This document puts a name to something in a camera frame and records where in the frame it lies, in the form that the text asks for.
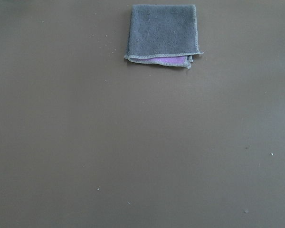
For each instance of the grey purple folded cloth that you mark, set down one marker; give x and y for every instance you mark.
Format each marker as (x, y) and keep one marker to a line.
(165, 35)

